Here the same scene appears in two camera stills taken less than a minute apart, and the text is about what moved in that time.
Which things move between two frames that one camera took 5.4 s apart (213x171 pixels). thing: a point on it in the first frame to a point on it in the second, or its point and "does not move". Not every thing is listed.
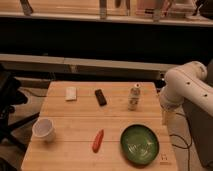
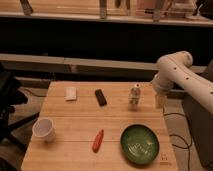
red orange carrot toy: (97, 141) does not move
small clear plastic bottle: (134, 98) does not move
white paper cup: (44, 129) does not move
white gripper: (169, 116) to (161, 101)
